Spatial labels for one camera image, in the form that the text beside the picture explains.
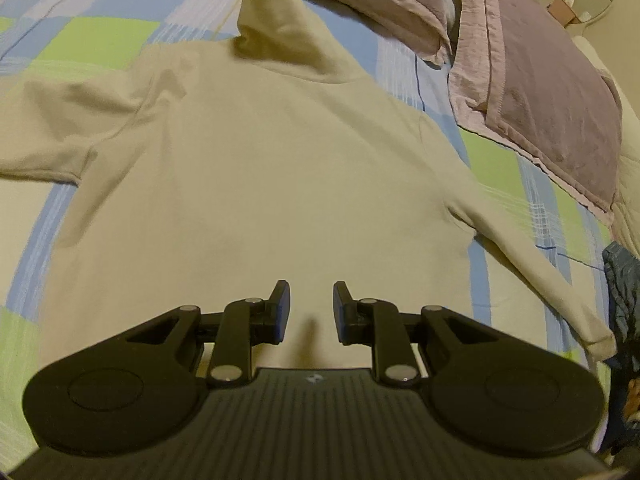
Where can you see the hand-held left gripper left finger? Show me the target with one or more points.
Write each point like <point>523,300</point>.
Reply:
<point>283,311</point>

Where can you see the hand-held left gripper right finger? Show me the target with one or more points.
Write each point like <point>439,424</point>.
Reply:
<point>341,317</point>

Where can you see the pink box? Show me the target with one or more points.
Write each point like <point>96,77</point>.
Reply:
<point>564,11</point>

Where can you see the checked pastel bed sheet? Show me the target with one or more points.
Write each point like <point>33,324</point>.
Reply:
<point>85,40</point>

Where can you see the cream turtleneck sweater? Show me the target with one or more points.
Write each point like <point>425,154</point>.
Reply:
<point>275,160</point>

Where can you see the dark blue garment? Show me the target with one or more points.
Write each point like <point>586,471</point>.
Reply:
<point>625,285</point>

